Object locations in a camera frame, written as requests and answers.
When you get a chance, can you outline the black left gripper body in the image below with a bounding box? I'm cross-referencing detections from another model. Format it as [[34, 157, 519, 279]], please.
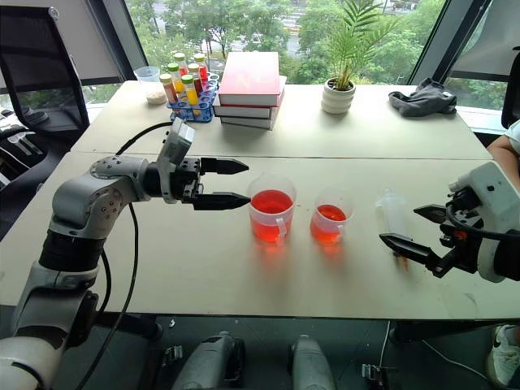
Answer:
[[169, 158, 205, 205]]

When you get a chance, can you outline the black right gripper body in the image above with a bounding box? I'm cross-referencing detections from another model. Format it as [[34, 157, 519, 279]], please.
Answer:
[[440, 189, 485, 274]]

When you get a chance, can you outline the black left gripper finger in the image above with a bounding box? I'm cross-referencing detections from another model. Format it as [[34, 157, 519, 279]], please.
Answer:
[[193, 192, 253, 212], [200, 157, 250, 176]]

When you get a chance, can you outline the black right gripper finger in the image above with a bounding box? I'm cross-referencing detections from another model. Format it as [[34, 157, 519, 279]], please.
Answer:
[[378, 233, 457, 279], [413, 204, 449, 225]]

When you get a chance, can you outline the clear plastic syringe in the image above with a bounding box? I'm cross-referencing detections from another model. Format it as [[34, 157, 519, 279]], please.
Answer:
[[375, 188, 412, 270]]

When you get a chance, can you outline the large beaker red liquid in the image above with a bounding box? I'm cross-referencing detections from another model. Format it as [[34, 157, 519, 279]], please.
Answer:
[[247, 172, 297, 245]]

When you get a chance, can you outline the small beaker red liquid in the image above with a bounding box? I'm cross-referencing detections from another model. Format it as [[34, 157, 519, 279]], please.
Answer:
[[309, 186, 356, 248]]

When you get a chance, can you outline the empty clear measuring cup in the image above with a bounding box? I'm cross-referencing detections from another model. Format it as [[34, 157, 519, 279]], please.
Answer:
[[133, 65, 162, 97]]

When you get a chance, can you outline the blue test tube rack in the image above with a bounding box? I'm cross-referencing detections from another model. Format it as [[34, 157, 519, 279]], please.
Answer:
[[165, 72, 221, 124]]

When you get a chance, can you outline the green-capped tube yellow liquid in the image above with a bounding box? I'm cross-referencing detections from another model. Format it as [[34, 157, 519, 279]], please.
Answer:
[[180, 74, 200, 110], [167, 62, 184, 101]]

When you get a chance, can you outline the thick red hardcover book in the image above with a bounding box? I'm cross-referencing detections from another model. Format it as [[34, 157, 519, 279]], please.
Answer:
[[218, 51, 288, 107]]

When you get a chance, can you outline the seated person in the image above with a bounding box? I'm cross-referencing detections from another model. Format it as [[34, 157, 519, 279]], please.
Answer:
[[485, 119, 520, 168]]

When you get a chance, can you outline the crumpled grey cloth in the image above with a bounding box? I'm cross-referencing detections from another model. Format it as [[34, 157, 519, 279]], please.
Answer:
[[387, 77, 459, 119]]

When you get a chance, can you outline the white sneaker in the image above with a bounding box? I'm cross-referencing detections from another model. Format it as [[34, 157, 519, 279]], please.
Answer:
[[484, 323, 520, 388]]

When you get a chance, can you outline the potted palm in white pot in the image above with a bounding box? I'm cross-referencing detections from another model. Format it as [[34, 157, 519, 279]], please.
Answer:
[[320, 0, 404, 115]]

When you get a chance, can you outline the black chair backrest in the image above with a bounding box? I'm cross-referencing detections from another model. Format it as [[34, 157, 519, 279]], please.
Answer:
[[500, 45, 520, 130]]

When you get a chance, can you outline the grey rounded robot leg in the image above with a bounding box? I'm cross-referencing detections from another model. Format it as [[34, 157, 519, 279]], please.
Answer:
[[288, 334, 337, 390], [170, 331, 247, 390]]

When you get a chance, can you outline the black chair with armrest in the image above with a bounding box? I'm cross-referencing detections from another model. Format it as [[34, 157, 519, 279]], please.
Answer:
[[0, 108, 71, 243]]

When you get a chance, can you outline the black mesh office chair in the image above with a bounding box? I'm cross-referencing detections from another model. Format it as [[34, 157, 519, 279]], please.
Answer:
[[0, 5, 91, 137]]

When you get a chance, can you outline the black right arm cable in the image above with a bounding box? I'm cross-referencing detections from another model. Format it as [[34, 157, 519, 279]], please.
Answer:
[[445, 202, 520, 241]]

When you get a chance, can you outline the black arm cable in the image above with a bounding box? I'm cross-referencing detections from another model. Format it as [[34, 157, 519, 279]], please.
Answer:
[[75, 120, 176, 390], [445, 202, 520, 241]]

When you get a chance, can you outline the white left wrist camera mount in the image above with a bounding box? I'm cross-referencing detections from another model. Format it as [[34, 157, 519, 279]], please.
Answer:
[[155, 117, 197, 205]]

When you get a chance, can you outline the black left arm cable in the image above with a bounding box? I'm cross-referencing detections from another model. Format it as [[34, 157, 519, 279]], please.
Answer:
[[75, 120, 176, 390]]

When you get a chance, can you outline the white floor cable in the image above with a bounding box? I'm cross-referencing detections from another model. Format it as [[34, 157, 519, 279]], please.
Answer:
[[379, 319, 489, 381]]

